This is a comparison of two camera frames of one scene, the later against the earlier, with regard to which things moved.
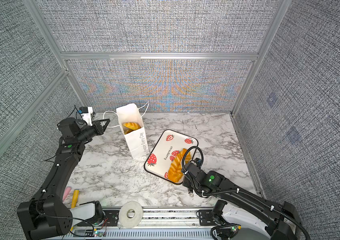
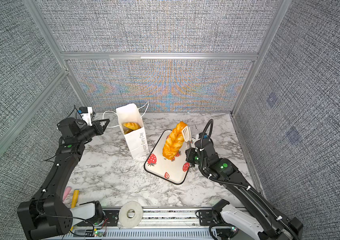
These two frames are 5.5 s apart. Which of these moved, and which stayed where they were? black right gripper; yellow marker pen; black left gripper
Moved: black right gripper
Stayed: black left gripper; yellow marker pen
